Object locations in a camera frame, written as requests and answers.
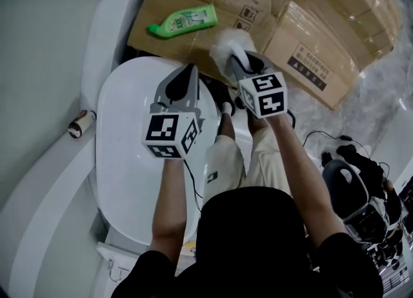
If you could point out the green detergent bottle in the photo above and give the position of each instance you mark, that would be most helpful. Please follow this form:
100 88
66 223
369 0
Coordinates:
184 21

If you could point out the black round chair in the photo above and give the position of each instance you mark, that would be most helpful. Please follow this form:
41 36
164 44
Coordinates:
351 187

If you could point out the person's right black shoe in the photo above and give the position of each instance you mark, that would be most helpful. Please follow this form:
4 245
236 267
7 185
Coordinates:
239 103

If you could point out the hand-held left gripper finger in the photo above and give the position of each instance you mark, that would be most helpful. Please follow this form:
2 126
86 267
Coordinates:
163 92
193 93

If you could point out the white oval bathtub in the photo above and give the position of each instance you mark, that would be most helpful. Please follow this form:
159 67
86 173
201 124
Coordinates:
129 174

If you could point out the person's black shirt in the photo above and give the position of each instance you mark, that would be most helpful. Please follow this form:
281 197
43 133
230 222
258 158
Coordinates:
251 242

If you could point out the tape-wrapped brown cardboard box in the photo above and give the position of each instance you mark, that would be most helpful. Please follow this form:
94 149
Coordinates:
322 32

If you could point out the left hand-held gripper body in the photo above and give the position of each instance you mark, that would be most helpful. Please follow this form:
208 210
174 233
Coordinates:
161 129

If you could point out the person's black shoe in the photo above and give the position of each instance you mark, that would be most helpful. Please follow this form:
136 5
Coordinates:
221 93
239 103

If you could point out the person's right forearm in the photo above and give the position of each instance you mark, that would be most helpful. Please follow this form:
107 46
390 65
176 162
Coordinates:
300 180

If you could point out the person's left forearm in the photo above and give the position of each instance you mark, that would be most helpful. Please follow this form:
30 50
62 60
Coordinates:
169 213

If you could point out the person's left black shoe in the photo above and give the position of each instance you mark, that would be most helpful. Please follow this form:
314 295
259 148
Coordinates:
221 93

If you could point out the grey and black backpack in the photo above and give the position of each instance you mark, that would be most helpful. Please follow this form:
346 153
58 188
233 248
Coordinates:
377 213

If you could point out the paper roll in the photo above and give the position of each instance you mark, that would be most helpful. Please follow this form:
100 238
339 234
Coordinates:
80 124

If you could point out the white drawer unit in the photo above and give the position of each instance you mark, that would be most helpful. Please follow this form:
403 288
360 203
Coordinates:
119 254

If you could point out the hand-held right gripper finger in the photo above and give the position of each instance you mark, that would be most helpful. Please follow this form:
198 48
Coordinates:
267 67
237 71

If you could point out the person's beige trousers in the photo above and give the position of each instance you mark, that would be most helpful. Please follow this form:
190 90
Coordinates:
226 161

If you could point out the black garment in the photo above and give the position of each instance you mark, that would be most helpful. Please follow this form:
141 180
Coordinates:
364 167

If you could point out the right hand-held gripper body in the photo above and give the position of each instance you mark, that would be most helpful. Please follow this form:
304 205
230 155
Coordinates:
267 96

